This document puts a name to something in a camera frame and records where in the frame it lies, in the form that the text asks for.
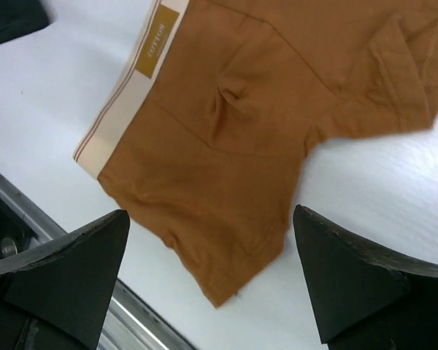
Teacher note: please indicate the brown boxer underwear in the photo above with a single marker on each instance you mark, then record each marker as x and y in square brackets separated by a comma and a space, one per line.
[203, 138]

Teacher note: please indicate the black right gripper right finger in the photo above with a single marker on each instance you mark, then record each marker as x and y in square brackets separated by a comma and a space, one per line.
[363, 294]

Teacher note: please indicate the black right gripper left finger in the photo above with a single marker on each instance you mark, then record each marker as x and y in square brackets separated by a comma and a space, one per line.
[56, 295]

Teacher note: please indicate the aluminium mounting rail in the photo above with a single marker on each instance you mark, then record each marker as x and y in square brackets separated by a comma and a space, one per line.
[129, 323]

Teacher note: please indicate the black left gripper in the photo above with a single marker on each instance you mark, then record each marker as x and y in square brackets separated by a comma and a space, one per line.
[21, 17]

